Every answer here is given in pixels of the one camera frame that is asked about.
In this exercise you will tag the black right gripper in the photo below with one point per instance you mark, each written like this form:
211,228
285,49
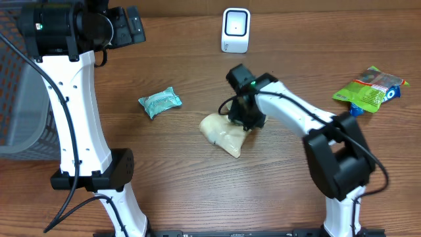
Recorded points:
259,122

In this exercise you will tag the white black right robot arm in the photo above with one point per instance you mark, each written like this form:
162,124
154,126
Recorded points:
338,156

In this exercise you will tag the blue Oreo cookie pack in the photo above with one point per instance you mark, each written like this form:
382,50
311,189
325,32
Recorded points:
372,99

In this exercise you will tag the green snack bag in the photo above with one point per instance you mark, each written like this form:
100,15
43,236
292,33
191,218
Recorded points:
371,78

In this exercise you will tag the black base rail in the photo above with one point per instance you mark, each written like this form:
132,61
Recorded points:
309,232

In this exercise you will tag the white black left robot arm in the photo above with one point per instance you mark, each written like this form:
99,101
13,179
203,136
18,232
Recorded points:
61,39

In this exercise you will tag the beige snack bag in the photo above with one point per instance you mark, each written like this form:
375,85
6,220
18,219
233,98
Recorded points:
219,131

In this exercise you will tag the teal wrapper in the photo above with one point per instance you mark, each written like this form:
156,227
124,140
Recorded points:
160,102

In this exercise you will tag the grey plastic mesh basket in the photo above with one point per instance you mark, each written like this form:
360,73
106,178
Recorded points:
28,130

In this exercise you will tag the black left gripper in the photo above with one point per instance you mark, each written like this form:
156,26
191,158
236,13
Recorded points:
126,36

